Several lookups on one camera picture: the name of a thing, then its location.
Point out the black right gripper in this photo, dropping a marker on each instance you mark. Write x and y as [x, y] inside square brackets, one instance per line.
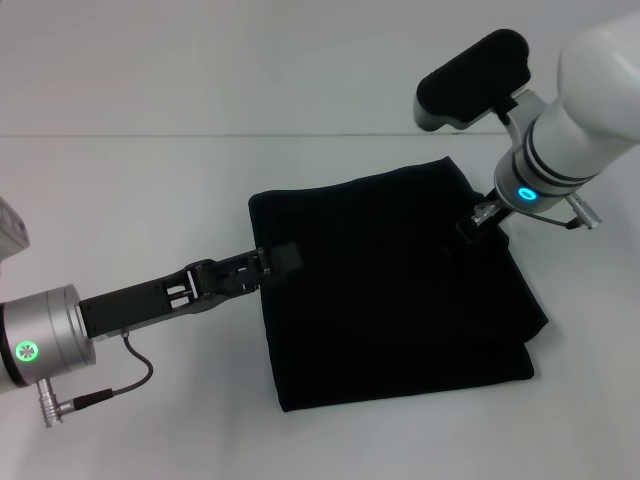
[492, 220]

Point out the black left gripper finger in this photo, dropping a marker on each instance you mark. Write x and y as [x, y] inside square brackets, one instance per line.
[285, 257]

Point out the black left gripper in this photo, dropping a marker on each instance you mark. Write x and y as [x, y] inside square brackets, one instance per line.
[130, 305]

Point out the black shirt with FREE print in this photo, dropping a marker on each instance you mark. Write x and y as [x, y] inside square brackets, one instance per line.
[375, 300]

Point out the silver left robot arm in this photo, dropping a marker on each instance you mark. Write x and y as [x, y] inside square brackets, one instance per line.
[45, 330]

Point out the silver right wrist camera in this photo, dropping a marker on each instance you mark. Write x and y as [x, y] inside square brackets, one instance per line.
[470, 75]

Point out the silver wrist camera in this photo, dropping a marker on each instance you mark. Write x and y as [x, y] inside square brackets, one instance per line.
[470, 75]
[12, 230]

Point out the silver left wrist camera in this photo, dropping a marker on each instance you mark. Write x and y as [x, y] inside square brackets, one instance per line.
[12, 230]

